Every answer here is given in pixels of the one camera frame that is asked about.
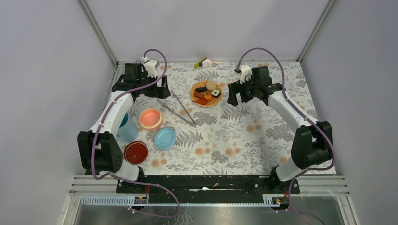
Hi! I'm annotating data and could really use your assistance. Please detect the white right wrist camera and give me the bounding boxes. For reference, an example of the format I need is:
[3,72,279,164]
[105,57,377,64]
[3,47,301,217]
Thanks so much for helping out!
[234,65,252,84]

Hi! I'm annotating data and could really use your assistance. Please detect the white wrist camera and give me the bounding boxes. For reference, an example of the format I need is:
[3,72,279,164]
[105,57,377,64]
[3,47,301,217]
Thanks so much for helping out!
[142,57,160,78]
[234,65,252,84]

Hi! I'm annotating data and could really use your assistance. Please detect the metal serving tongs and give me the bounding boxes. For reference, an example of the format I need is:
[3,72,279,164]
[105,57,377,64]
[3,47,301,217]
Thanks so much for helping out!
[156,90,197,128]

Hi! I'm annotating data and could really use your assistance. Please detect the floral patterned table mat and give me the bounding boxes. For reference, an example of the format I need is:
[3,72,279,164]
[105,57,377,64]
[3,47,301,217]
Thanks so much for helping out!
[104,61,337,176]

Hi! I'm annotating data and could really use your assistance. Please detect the woven bamboo plate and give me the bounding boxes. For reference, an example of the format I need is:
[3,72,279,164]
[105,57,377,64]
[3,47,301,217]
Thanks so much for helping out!
[190,81,223,107]

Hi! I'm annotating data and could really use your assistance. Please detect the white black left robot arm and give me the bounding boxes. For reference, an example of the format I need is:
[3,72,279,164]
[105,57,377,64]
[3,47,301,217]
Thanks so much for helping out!
[77,60,170,193]

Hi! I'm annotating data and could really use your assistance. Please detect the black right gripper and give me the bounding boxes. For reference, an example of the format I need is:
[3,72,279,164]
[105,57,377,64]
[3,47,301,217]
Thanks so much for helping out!
[227,75,259,107]

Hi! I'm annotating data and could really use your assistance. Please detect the light blue cup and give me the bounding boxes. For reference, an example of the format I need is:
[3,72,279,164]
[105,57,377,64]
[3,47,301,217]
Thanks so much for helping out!
[117,113,139,143]

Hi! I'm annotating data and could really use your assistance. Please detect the red orange food piece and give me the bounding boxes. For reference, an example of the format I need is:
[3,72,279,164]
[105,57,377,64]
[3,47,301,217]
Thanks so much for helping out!
[194,99,208,105]

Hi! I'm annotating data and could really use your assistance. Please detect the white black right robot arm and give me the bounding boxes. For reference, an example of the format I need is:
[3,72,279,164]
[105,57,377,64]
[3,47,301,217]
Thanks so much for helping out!
[227,65,333,193]

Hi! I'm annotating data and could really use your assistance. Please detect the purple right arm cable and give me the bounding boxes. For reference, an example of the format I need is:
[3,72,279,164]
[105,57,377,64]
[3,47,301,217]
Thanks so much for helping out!
[237,47,335,225]

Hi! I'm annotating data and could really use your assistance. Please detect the dark sea cucumber piece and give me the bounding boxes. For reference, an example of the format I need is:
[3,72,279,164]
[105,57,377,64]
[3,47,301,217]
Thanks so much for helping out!
[195,87,207,93]

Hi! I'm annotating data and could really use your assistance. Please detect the dark red lid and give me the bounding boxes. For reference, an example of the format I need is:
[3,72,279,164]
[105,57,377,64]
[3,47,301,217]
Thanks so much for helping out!
[123,141,148,165]

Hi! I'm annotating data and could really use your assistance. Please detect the brown braised meat slice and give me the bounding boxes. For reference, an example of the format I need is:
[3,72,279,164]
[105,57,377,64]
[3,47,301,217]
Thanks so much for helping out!
[193,91,205,99]

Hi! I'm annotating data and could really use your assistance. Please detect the orange fried chicken piece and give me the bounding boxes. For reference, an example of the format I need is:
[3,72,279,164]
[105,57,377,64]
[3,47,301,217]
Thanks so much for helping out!
[204,94,213,101]

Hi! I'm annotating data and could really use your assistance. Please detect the green purple white toy block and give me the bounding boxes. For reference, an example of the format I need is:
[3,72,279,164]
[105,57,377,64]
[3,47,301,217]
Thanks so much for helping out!
[194,57,212,69]

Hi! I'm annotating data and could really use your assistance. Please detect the pink lunch box bowl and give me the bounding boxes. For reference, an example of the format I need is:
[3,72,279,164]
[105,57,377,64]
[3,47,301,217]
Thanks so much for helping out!
[138,108,163,131]

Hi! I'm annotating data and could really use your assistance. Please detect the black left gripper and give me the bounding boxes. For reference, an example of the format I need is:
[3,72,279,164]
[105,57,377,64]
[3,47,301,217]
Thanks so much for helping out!
[137,71,169,98]

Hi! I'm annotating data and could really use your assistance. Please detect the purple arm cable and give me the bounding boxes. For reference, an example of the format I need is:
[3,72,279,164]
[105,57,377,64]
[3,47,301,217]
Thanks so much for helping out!
[237,47,335,225]
[91,48,181,218]

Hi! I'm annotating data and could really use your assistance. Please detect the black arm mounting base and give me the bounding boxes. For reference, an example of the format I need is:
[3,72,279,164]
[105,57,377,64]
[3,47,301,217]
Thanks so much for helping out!
[116,172,300,204]

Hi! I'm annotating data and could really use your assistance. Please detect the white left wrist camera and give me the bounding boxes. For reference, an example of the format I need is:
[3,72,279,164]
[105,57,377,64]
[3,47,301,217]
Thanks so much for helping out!
[142,57,160,78]

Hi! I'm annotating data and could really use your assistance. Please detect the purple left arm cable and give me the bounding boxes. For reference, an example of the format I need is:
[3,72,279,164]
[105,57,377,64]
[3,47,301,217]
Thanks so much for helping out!
[91,48,181,218]

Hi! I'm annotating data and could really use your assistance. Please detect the beige steamed bun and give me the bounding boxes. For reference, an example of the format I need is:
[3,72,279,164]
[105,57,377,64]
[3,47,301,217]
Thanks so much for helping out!
[206,81,217,91]

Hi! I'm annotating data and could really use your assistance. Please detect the light blue lid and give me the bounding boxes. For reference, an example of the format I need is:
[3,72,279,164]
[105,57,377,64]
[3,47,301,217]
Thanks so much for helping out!
[154,128,176,150]

